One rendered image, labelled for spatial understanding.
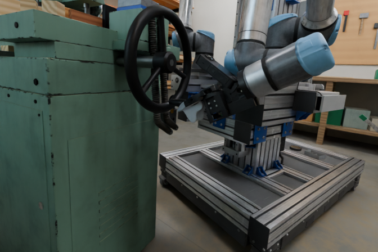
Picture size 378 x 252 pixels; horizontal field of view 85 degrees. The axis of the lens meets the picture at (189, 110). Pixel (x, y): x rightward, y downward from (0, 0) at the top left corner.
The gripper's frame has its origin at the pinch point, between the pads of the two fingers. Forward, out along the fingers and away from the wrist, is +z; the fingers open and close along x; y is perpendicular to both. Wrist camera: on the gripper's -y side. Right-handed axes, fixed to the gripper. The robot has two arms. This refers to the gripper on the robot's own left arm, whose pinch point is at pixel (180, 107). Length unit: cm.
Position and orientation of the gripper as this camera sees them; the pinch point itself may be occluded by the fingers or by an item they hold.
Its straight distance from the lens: 57.0
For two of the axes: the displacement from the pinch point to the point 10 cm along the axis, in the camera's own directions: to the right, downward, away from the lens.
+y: 3.7, 9.3, -0.8
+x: 5.4, -1.4, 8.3
